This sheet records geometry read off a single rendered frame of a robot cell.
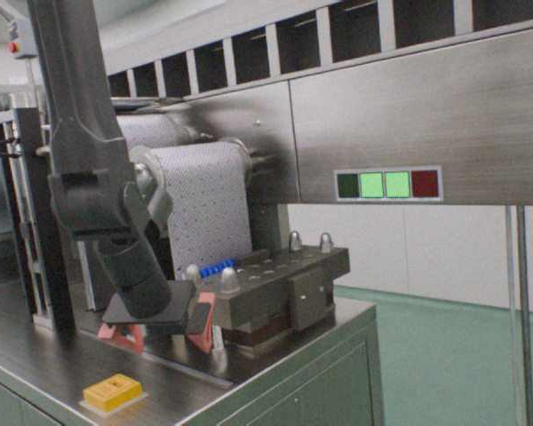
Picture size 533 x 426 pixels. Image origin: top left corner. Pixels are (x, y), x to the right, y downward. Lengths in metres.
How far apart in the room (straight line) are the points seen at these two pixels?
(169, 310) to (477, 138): 0.65
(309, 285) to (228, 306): 0.21
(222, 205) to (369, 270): 2.92
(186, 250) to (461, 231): 2.71
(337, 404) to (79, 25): 0.90
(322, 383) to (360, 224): 2.92
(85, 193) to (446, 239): 3.26
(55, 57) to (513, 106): 0.74
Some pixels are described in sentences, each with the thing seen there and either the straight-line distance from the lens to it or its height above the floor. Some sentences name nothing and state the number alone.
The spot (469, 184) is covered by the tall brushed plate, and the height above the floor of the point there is 1.18.
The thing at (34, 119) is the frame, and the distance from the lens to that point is 1.30.
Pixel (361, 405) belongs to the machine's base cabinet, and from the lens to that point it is 1.24.
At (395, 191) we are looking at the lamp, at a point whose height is 1.17.
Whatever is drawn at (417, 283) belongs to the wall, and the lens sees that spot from 3.83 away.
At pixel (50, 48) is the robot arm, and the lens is 0.53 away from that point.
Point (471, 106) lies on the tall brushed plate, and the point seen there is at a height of 1.32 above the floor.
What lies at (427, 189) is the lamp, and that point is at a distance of 1.04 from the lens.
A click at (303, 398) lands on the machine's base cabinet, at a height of 0.80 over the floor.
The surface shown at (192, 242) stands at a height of 1.10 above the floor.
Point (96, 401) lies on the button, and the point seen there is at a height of 0.92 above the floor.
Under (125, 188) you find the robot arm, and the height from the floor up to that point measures 1.27.
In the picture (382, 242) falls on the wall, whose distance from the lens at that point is 3.87.
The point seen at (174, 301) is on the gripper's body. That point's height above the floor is 1.12.
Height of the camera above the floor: 1.31
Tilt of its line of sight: 8 degrees down
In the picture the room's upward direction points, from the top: 6 degrees counter-clockwise
